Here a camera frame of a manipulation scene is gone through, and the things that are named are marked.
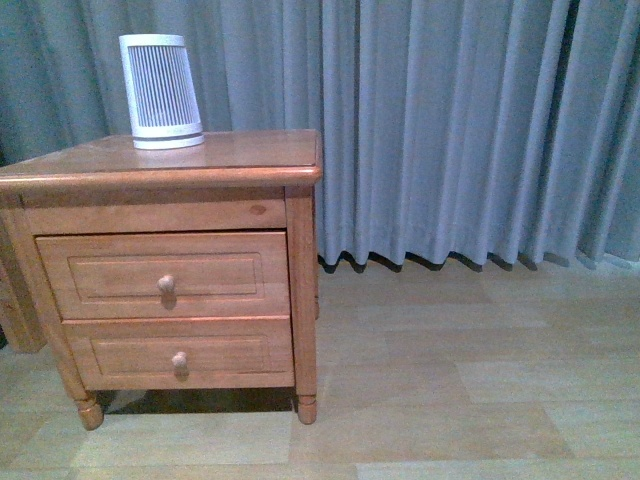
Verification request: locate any grey pleated curtain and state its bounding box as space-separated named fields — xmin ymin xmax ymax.
xmin=1 ymin=1 xmax=639 ymax=264

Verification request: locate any white ribbed air purifier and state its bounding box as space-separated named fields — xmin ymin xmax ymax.
xmin=119 ymin=34 xmax=204 ymax=150

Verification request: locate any wooden nightstand cabinet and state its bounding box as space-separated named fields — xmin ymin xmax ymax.
xmin=1 ymin=130 xmax=322 ymax=430

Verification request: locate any lower drawer round knob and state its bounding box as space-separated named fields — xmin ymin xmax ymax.
xmin=171 ymin=351 xmax=188 ymax=371

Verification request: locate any upper drawer round knob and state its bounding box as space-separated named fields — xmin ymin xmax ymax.
xmin=157 ymin=275 xmax=175 ymax=295

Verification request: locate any wooden drawer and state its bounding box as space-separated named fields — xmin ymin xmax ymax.
xmin=37 ymin=231 xmax=290 ymax=320
xmin=63 ymin=317 xmax=294 ymax=390

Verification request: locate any drawer round knob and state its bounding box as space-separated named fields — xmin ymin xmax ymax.
xmin=171 ymin=351 xmax=188 ymax=371
xmin=157 ymin=275 xmax=175 ymax=295

